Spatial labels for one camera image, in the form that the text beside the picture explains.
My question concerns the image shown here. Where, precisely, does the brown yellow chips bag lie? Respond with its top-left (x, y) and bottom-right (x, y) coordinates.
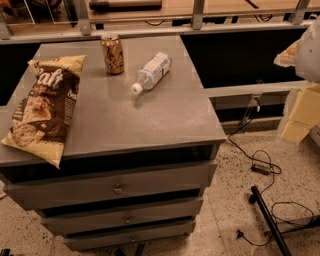
top-left (1, 55), bottom-right (86, 169)

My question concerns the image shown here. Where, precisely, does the clear plastic bottle blue label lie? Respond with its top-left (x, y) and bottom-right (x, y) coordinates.
top-left (131, 52), bottom-right (172, 95)

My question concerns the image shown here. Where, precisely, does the black cable on floor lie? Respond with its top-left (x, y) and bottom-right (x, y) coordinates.
top-left (227, 113), bottom-right (315, 248)

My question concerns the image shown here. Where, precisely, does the metal railing frame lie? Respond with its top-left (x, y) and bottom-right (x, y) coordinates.
top-left (0, 0), bottom-right (320, 45)

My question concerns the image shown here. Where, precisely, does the gold soda can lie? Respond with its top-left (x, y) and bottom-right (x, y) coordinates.
top-left (101, 33), bottom-right (124, 75)

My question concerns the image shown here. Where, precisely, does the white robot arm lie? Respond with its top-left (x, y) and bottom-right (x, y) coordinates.
top-left (274, 19), bottom-right (320, 82)

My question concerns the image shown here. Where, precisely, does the yellow foam block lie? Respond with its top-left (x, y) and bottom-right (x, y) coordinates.
top-left (280, 82), bottom-right (320, 144)

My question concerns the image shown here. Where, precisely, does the grey drawer cabinet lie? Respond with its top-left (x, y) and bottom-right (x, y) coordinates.
top-left (1, 36), bottom-right (225, 251)

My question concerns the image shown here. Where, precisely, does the black metal stand leg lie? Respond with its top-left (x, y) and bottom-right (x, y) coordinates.
top-left (249, 186), bottom-right (292, 256)

